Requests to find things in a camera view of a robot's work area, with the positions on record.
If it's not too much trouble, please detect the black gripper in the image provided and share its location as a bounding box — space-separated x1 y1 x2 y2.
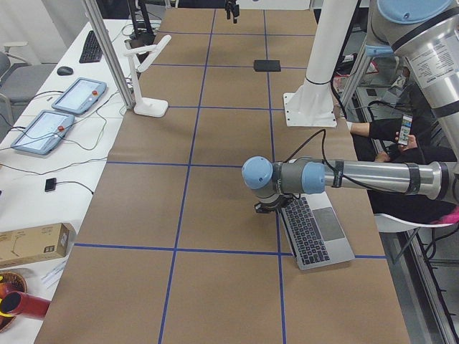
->
224 0 240 24
254 199 287 214

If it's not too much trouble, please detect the black desk mouse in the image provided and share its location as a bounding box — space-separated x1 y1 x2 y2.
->
57 66 74 76

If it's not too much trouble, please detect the smartphone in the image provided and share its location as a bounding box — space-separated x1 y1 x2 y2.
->
397 115 412 146

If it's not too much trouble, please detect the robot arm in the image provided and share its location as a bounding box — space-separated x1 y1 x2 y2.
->
242 1 458 209

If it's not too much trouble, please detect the wicker basket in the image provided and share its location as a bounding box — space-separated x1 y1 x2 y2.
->
1 272 27 332

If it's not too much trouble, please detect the silver laptop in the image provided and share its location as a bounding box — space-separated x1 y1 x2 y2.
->
280 192 355 270

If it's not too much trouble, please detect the white chair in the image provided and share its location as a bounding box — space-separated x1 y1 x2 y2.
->
373 212 456 266

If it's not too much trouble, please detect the black mouse pad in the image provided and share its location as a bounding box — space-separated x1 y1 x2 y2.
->
253 59 281 72

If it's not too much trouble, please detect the teach pendant tablet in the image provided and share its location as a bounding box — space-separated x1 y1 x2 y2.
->
10 110 75 156
52 77 107 115

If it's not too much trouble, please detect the red cylinder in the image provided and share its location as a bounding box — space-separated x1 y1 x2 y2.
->
1 291 51 320

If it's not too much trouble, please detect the white desk lamp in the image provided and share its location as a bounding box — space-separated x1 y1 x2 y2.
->
123 34 171 118

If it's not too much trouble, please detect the black keyboard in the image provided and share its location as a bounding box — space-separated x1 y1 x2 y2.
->
79 30 103 64

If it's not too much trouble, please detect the lower teach pendant tablet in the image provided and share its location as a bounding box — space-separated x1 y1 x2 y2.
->
10 110 75 156

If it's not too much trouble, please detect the aluminium frame post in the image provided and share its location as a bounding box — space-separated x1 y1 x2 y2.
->
82 0 135 110

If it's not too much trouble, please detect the small black device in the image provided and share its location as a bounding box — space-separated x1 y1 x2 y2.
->
44 178 57 193

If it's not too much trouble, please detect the upper teach pendant tablet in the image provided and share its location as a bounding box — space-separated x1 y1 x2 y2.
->
52 77 107 115

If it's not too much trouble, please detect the brown cardboard box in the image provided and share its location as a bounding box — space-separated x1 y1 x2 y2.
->
1 223 75 269

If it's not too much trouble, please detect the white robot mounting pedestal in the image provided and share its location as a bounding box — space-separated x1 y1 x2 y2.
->
283 0 359 128

